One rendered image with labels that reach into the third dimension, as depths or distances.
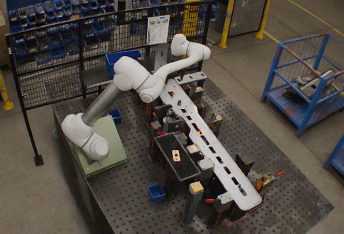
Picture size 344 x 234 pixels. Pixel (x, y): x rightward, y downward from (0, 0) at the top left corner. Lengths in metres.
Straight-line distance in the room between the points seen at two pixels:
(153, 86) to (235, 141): 1.16
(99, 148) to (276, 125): 2.63
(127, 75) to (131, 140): 0.94
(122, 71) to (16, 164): 2.07
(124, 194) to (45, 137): 1.66
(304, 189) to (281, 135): 1.52
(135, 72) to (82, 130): 0.56
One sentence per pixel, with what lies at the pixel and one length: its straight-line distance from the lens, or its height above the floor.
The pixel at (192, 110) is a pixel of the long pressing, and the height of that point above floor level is 1.00.
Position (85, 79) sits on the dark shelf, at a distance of 2.82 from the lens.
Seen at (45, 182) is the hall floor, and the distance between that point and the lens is 3.42.
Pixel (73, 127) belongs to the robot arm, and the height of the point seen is 1.16.
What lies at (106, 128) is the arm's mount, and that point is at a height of 0.92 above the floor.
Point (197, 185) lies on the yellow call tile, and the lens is 1.94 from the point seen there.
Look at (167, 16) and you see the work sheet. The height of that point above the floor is 1.43.
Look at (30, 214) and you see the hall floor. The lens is 3.25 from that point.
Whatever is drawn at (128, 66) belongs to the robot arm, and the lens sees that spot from 1.92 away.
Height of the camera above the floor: 2.74
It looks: 41 degrees down
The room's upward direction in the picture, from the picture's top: 7 degrees clockwise
